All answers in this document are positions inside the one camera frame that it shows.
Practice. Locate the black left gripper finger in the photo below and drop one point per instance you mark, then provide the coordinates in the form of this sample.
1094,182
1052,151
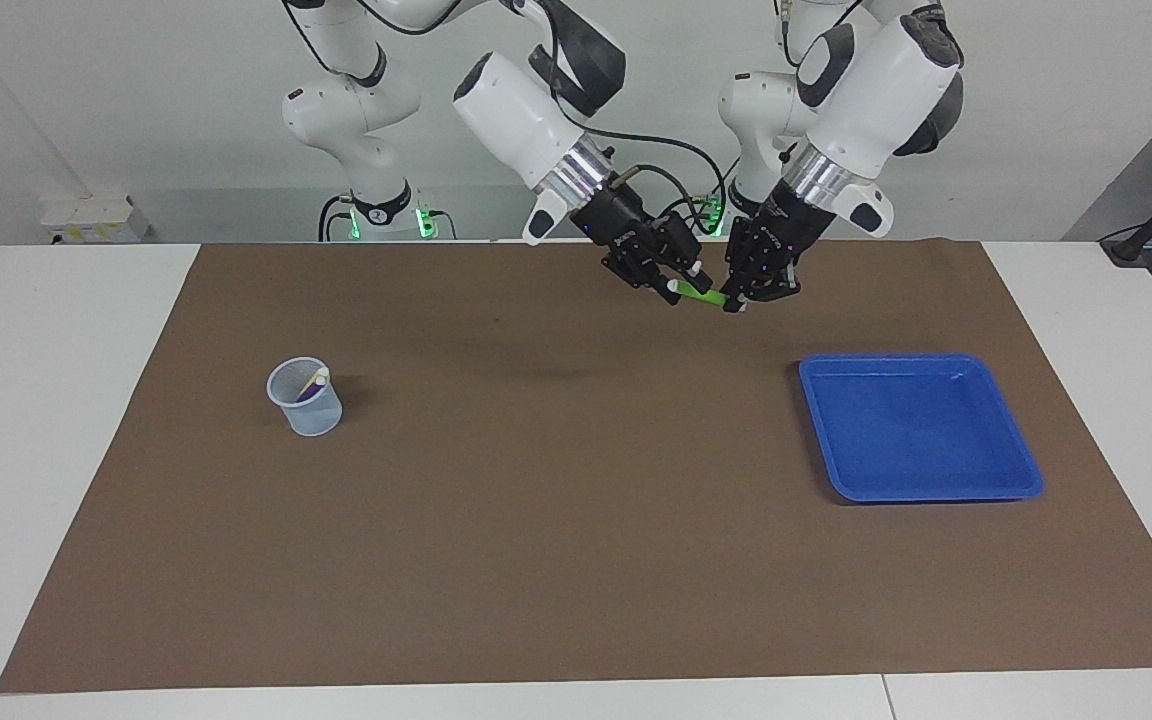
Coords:
781,282
739,255

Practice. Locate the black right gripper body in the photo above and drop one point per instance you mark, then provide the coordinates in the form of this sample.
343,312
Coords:
614,220

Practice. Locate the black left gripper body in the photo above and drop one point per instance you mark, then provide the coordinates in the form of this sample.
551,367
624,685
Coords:
791,220

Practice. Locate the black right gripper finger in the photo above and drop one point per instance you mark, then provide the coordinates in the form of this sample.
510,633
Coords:
641,268
678,242

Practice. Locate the green pen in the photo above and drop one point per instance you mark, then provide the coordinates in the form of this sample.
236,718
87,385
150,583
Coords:
706,295

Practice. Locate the yellow pen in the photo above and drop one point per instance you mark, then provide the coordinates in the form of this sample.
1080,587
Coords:
320,377

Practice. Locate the purple pen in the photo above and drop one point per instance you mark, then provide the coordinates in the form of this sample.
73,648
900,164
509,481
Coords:
308,395

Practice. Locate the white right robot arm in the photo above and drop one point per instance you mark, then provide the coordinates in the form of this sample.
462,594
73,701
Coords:
521,110

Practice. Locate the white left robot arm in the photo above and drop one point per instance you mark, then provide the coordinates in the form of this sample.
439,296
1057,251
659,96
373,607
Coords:
886,90

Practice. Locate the blue plastic tray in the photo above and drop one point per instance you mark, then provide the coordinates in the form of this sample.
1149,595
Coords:
921,430

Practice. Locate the brown table mat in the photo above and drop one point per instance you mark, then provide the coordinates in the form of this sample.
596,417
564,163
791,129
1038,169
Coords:
576,500

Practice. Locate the translucent plastic cup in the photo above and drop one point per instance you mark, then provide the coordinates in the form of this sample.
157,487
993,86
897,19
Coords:
316,418

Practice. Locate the white wall socket box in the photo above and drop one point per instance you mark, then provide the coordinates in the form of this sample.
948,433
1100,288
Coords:
91,218

